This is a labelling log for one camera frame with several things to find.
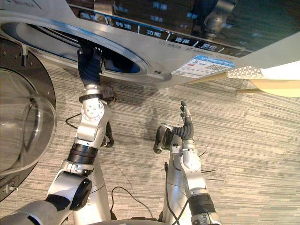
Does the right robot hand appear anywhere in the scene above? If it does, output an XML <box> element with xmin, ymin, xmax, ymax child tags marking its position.
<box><xmin>153</xmin><ymin>100</ymin><xmax>195</xmax><ymax>154</ymax></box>

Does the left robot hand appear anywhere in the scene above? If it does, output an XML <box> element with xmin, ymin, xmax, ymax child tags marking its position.
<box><xmin>76</xmin><ymin>45</ymin><xmax>106</xmax><ymax>88</ymax></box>

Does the silver front-load washing machine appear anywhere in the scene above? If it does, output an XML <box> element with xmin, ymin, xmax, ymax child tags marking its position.
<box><xmin>0</xmin><ymin>0</ymin><xmax>300</xmax><ymax>90</ymax></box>

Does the round glass washing machine door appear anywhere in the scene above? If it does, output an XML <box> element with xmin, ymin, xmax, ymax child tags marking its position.
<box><xmin>0</xmin><ymin>38</ymin><xmax>57</xmax><ymax>203</ymax></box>

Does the white perforated laundry basket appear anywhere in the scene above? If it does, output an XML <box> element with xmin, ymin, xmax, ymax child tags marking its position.
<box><xmin>226</xmin><ymin>60</ymin><xmax>300</xmax><ymax>80</ymax></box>

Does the blue white energy label sticker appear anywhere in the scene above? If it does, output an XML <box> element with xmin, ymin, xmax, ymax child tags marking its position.
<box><xmin>172</xmin><ymin>54</ymin><xmax>236</xmax><ymax>79</ymax></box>

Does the pale wooden stand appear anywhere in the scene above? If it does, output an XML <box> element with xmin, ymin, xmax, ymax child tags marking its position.
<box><xmin>187</xmin><ymin>74</ymin><xmax>300</xmax><ymax>98</ymax></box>

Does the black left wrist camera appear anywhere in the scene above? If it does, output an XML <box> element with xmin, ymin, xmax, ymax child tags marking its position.
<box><xmin>101</xmin><ymin>86</ymin><xmax>118</xmax><ymax>104</ymax></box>

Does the black cable with plug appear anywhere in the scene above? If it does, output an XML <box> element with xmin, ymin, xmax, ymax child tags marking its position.
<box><xmin>164</xmin><ymin>161</ymin><xmax>182</xmax><ymax>225</ymax></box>

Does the black cable on floor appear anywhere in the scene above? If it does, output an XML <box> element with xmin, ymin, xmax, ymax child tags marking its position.
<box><xmin>65</xmin><ymin>112</ymin><xmax>82</xmax><ymax>129</ymax></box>

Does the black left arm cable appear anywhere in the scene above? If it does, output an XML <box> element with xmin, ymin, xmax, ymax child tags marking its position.
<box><xmin>102</xmin><ymin>121</ymin><xmax>115</xmax><ymax>149</ymax></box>

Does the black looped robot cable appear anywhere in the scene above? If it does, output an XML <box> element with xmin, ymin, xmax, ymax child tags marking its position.
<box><xmin>110</xmin><ymin>186</ymin><xmax>154</xmax><ymax>220</ymax></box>

